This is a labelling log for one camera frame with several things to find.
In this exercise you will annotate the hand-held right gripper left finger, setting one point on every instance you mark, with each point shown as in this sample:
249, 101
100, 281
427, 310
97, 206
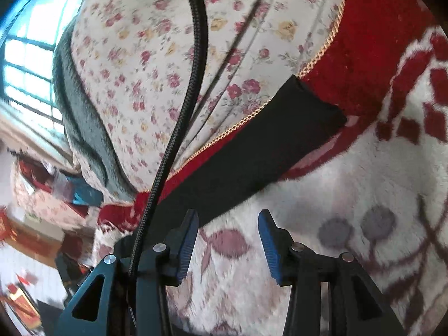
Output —
185, 248

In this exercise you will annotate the black pants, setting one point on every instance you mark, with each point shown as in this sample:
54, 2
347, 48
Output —
262, 140

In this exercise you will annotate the pink floral pillow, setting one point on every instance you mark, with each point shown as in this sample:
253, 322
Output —
45, 206

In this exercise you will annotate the blue gift bag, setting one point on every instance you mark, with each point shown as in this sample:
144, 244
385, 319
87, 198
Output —
84, 192

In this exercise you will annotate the teal fleece jacket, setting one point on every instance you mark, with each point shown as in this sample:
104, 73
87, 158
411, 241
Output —
87, 119

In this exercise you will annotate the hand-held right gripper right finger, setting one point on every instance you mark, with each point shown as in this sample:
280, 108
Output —
269, 248

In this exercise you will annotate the red white leaf-print blanket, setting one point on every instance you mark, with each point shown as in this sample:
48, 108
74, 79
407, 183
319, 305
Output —
350, 199

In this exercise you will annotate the window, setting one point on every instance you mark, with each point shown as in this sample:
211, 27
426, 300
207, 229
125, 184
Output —
28, 59

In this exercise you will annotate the floral quilt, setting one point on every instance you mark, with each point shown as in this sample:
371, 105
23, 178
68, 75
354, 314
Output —
140, 42

